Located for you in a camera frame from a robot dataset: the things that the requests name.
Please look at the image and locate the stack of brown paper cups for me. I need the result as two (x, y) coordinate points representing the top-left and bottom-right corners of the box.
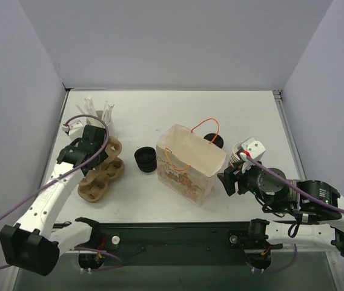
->
(228, 142), (243, 166)

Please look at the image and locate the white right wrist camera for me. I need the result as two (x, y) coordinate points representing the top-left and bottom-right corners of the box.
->
(237, 137), (266, 161)

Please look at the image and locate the stack of black lids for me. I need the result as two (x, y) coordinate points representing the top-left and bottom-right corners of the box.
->
(134, 147), (157, 173)

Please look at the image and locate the white straw holder cup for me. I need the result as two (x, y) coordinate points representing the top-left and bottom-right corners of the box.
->
(87, 110), (112, 127)

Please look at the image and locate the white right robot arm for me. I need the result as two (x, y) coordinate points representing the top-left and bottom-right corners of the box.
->
(217, 162), (344, 257)

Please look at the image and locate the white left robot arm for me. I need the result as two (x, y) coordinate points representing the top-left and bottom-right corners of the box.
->
(0, 125), (108, 276)

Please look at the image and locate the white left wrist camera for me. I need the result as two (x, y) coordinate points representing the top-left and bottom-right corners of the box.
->
(62, 119), (84, 141)

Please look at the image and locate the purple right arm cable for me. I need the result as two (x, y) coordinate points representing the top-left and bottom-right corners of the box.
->
(246, 153), (344, 275)

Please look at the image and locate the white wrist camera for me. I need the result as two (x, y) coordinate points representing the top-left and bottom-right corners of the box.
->
(62, 119), (84, 141)
(237, 137), (266, 161)

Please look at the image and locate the black plastic cup lid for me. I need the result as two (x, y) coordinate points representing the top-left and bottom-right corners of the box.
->
(203, 133), (224, 149)

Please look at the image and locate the printed paper takeout bag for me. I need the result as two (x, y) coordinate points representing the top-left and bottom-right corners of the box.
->
(156, 118), (227, 206)

